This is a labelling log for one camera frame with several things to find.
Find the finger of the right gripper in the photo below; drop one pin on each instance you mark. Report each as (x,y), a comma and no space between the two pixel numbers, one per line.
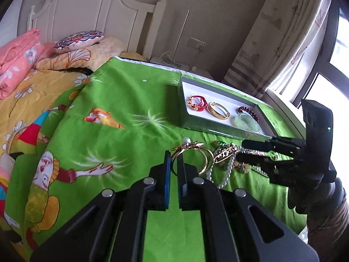
(264,163)
(259,145)

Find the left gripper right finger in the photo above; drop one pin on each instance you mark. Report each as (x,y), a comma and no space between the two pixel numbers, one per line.
(235,226)

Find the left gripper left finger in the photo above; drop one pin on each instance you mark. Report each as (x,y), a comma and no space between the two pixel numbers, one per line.
(111,227)

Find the gold hoop bangles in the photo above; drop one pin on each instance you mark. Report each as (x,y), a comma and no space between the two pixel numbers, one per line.
(197,149)

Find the grey jewelry tray box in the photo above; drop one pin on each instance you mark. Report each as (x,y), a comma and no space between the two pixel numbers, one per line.
(194,97)

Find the right hand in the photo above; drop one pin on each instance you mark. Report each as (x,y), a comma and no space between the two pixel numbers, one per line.
(321,201)

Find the pale green jade bangle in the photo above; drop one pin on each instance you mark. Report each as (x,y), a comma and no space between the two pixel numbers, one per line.
(247,123)

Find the gold bangle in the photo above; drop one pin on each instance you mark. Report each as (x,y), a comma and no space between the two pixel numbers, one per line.
(218,111)

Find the pearl earring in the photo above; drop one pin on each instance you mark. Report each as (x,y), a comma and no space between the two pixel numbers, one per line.
(186,140)

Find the green cartoon blanket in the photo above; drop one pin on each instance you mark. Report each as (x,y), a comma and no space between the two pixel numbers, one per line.
(106,132)

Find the striped curtain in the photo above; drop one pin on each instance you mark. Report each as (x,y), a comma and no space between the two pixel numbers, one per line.
(279,37)

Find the yellow floral bedsheet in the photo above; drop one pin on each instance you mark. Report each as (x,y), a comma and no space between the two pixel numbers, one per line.
(33,96)

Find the beige floral pillow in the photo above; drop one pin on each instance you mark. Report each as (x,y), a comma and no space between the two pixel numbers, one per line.
(92,57)

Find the patterned pillow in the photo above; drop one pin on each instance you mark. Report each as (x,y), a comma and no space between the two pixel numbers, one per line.
(78,41)

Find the pink folded quilt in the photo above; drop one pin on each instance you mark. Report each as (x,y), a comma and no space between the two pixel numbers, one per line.
(19,56)

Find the white bed headboard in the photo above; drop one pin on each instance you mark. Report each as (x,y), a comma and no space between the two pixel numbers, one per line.
(133,22)

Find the wall power socket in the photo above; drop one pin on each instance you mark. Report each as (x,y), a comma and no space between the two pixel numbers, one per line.
(196,44)

